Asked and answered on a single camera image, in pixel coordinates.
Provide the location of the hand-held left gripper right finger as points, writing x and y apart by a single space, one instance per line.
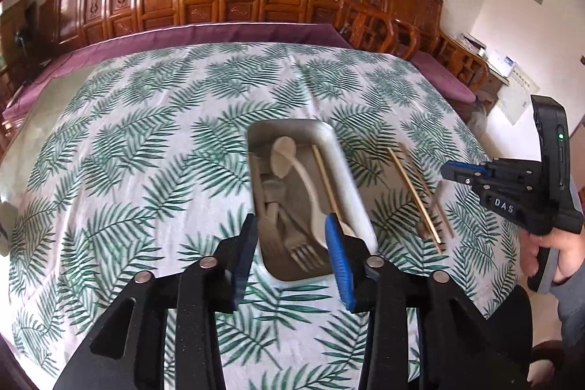
338 264

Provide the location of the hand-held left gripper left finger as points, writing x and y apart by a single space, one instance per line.
244 262

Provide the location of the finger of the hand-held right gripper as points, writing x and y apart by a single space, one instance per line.
461 167
477 184

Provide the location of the beige plastic fork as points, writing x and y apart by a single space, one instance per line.
299 250

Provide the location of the beige plastic utensil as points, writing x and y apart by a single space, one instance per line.
270 193

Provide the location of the beige plastic spoon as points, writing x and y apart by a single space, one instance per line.
285 159

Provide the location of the grey metal tray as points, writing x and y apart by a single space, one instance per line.
297 134

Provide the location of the person's right forearm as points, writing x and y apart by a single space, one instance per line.
573 307

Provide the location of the person's right hand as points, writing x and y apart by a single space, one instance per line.
571 248

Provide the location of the wooden side table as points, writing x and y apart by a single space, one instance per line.
491 86

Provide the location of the small purple seat cushion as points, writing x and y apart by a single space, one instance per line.
441 77

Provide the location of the white device with blue print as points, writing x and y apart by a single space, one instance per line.
502 62

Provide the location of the leaf print tablecloth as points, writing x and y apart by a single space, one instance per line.
137 189

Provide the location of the carved wooden armchair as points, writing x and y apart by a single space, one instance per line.
402 6

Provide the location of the long purple seat cushion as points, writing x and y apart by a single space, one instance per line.
137 45

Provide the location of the white wall panel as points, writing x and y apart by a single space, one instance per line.
518 100

